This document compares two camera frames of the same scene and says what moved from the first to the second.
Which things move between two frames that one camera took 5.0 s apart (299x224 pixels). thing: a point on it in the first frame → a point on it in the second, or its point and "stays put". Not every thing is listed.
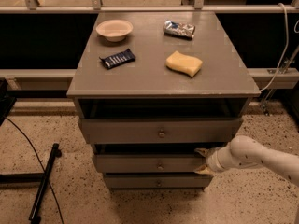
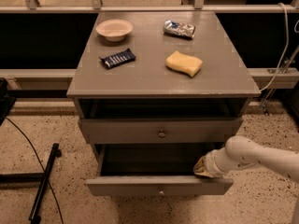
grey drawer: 149,163 → 121,185
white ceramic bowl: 114,30 stays put
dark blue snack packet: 118,59 stays put
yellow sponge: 187,64 stays put
